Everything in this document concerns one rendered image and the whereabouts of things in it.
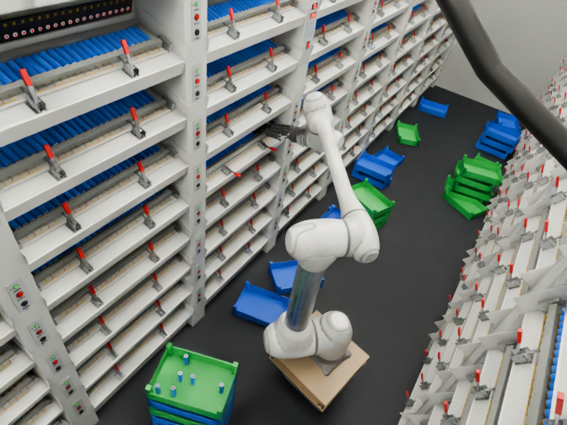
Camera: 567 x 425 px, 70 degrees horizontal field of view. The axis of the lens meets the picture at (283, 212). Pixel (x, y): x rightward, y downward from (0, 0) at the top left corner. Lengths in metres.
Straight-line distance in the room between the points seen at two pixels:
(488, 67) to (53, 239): 1.16
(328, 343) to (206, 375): 0.52
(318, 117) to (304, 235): 0.54
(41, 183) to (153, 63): 0.44
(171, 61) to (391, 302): 1.96
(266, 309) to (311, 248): 1.16
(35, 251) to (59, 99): 0.43
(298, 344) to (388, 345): 0.86
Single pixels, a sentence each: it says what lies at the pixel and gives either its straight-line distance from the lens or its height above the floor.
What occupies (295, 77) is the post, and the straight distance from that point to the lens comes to 1.96.
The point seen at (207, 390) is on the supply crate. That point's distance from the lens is 1.78.
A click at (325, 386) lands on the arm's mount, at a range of 1.99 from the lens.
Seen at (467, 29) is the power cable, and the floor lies 1.93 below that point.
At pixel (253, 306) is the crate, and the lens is 2.45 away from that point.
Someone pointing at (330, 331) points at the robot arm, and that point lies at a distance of 1.82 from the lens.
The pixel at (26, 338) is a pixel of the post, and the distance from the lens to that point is 1.48.
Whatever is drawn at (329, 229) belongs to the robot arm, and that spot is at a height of 1.11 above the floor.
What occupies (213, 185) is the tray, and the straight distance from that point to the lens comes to 1.74.
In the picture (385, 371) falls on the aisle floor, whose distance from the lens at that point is 2.43.
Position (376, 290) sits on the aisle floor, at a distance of 2.71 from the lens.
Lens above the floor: 2.04
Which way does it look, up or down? 43 degrees down
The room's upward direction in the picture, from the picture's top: 11 degrees clockwise
